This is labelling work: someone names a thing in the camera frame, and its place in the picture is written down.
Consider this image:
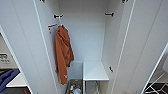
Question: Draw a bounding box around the black wall hook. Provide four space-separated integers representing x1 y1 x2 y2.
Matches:
53 13 64 20
104 12 115 18

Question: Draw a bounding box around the white wardrobe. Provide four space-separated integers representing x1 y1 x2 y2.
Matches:
33 0 135 94

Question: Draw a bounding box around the white clothes hanger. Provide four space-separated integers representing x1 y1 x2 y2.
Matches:
57 17 66 28

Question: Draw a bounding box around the white wire basket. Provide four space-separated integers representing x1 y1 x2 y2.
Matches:
83 80 103 94

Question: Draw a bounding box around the white wardrobe door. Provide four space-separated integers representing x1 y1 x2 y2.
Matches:
0 0 65 94
111 0 168 94

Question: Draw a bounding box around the blue cloth bag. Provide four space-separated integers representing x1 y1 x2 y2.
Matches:
0 68 20 94

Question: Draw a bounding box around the orange garment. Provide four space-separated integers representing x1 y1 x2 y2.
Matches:
54 25 75 86

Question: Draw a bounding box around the bin with balls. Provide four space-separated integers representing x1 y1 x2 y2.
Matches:
65 78 84 94

